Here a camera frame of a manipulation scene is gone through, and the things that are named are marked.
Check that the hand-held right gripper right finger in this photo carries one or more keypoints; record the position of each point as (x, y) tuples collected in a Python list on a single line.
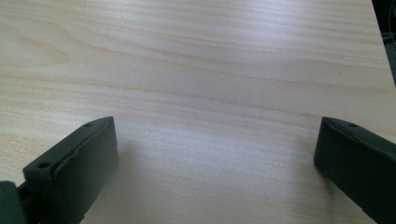
[(358, 165)]

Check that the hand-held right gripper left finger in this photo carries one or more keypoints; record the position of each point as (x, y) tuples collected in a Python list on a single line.
[(84, 168)]

